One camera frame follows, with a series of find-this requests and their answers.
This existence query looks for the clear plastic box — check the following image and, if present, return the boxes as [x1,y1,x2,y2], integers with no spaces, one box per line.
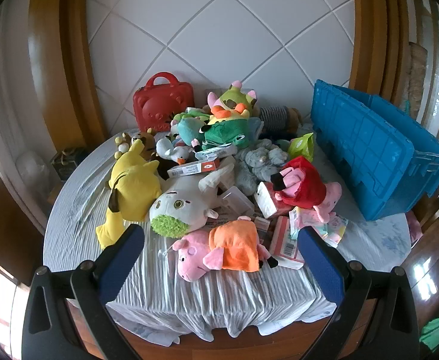
[216,185,255,218]

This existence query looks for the striped plush toy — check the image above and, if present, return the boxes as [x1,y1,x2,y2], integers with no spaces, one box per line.
[260,107,303,136]

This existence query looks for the grey furry plush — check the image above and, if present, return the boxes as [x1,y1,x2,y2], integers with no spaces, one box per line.
[232,139,289,196]

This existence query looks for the round wooden desktop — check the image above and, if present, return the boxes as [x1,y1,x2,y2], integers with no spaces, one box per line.
[64,296,378,360]

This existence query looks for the light blue plush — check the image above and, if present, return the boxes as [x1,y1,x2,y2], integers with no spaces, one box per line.
[249,117,263,141]

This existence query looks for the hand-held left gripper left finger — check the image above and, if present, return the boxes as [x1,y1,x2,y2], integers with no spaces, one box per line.
[22,223,146,360]

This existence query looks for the green cloth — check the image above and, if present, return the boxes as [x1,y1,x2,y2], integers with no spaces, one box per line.
[420,313,439,351]

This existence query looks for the yellow-green plush pink horns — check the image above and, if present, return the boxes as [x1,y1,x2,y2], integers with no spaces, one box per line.
[206,80,259,111]

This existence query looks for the teal plush toy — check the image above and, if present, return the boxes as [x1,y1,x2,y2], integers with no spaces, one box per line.
[176,114,209,143]

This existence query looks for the white goose plush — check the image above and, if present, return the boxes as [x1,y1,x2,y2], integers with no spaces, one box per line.
[156,137,190,166]

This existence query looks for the small brown box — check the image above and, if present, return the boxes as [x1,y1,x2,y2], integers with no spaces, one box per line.
[254,217,272,241]

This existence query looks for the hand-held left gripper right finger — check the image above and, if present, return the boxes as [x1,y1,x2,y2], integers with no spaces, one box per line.
[296,227,420,360]

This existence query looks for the red plastic carry case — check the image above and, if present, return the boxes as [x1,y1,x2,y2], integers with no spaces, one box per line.
[133,72,195,133]

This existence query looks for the blue plastic crate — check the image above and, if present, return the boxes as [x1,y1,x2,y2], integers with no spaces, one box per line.
[310,79,439,221]

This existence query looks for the dark maroon cloth item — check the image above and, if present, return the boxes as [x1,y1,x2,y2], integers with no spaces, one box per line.
[156,157,175,179]

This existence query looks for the light green packet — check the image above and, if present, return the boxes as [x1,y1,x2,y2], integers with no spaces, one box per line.
[288,133,315,162]

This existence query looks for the green frog plush orange crest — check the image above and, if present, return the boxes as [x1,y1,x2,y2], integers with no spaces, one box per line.
[201,103,252,151]

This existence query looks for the pastel printed packet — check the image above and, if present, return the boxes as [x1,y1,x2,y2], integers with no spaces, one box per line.
[289,207,349,248]

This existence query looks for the white red medicine boxes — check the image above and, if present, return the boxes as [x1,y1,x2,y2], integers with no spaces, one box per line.
[270,215,306,269]

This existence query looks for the pink pig plush red dress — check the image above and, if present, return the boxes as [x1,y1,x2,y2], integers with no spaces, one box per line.
[270,155,343,222]

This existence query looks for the wooden door frame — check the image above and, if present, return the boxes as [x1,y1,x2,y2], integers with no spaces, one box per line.
[349,0,411,94]
[28,0,106,151]

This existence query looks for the pink pig plush orange dress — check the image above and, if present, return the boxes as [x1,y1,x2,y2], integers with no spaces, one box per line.
[172,215,278,282]

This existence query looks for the white plush with green mouth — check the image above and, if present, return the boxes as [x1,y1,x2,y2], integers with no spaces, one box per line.
[149,159,239,239]

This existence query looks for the dark box with gold ribbon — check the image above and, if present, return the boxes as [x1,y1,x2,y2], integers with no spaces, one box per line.
[51,146,89,181]

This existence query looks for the yellow plush toy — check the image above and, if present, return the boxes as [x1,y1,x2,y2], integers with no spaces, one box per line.
[96,139,163,250]

